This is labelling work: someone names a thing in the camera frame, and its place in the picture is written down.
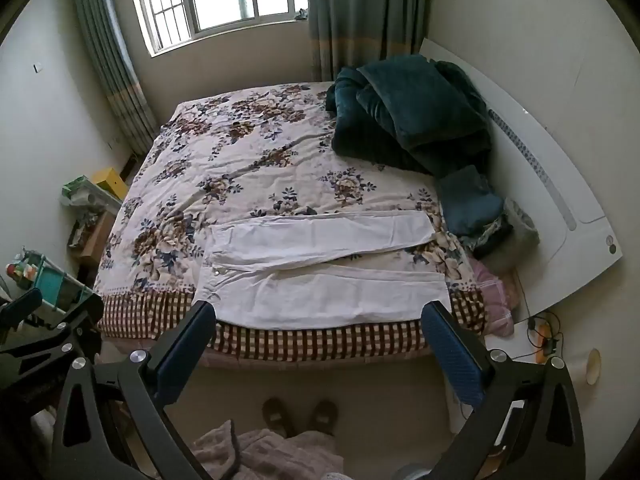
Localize cardboard box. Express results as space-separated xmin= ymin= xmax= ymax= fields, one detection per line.
xmin=67 ymin=210 xmax=118 ymax=268

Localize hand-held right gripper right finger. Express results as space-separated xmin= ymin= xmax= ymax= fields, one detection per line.
xmin=420 ymin=302 xmax=587 ymax=480

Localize dark teal plush blanket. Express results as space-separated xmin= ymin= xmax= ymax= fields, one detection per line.
xmin=325 ymin=54 xmax=493 ymax=178

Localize pink fleece clothing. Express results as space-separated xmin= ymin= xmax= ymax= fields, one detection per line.
xmin=190 ymin=420 xmax=346 ymax=480

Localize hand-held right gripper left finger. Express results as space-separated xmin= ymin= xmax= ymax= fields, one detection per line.
xmin=50 ymin=300 xmax=237 ymax=480

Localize yellow box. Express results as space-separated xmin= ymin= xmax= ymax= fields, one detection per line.
xmin=91 ymin=166 xmax=130 ymax=203

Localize grey-green striped curtain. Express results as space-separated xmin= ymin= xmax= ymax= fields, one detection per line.
xmin=70 ymin=0 xmax=161 ymax=157
xmin=305 ymin=0 xmax=436 ymax=83

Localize green and white bag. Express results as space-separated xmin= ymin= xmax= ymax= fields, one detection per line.
xmin=61 ymin=175 xmax=123 ymax=216

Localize orange power strip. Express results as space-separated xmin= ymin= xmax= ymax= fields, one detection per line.
xmin=530 ymin=320 xmax=551 ymax=363

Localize paper cup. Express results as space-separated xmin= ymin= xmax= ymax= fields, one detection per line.
xmin=570 ymin=347 xmax=603 ymax=386

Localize white headboard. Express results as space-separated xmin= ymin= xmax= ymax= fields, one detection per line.
xmin=417 ymin=37 xmax=623 ymax=323

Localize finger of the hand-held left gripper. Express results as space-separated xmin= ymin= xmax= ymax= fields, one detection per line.
xmin=0 ymin=287 xmax=43 ymax=333
xmin=0 ymin=292 xmax=104 ymax=363

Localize white pants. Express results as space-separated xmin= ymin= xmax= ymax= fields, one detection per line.
xmin=192 ymin=210 xmax=453 ymax=331

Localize floral bedspread bed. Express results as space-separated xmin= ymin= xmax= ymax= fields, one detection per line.
xmin=95 ymin=80 xmax=488 ymax=361

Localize teal shelf rack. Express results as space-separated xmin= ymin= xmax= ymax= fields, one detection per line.
xmin=5 ymin=247 xmax=96 ymax=321

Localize dark folded clothes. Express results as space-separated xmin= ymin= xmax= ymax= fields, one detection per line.
xmin=460 ymin=215 xmax=513 ymax=261

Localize pink cloth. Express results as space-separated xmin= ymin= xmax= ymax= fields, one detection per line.
xmin=470 ymin=260 xmax=521 ymax=338

